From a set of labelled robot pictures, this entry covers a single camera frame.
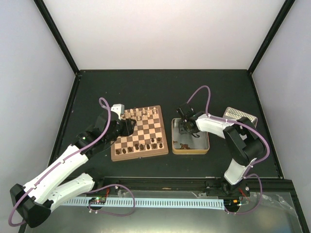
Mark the small circuit board left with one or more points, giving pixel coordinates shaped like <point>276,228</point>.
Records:
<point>97,200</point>

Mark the small circuit board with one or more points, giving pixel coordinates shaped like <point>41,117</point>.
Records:
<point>235,202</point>
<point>97,200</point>

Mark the small circuit board right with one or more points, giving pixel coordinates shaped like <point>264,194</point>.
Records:
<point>235,202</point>

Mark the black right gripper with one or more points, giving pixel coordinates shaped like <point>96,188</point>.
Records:
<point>182,131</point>

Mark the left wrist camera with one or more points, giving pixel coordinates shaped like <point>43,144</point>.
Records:
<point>118,109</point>

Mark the dark chess piece in tin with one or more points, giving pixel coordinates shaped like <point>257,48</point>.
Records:
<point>184,147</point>

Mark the wooden chess board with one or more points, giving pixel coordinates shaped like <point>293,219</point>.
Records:
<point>145,130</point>

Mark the pink tin lid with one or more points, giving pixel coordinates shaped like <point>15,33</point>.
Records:
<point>235,114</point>

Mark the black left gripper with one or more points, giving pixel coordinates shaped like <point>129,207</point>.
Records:
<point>128,129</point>

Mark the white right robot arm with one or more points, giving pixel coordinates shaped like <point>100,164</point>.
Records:
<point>245,144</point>

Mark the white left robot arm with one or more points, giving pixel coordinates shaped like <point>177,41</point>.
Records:
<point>38,198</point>

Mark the white slotted cable duct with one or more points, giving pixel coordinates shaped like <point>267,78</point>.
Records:
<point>150,203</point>

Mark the yellow bear metal tin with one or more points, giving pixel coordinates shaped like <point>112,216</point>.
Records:
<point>198,145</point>

